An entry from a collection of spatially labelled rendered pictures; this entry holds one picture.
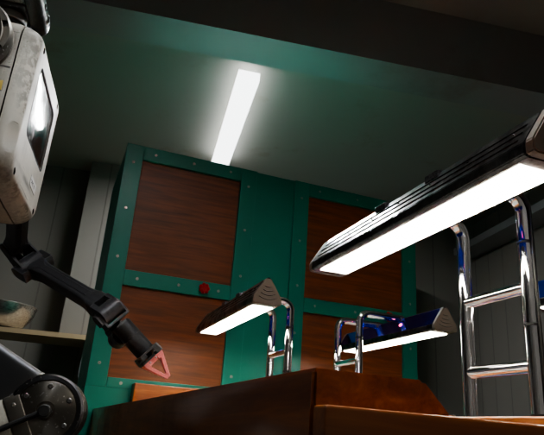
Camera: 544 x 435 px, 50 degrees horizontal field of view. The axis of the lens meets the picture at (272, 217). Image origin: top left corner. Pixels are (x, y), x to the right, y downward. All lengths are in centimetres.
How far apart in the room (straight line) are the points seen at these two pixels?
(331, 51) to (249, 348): 130
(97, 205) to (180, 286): 241
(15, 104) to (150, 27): 149
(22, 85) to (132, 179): 122
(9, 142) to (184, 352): 131
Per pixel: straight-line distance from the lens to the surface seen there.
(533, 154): 74
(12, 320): 411
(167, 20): 258
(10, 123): 120
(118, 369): 224
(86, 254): 452
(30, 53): 127
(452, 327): 183
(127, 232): 232
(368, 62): 270
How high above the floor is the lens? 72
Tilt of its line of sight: 21 degrees up
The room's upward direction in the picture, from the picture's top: 4 degrees clockwise
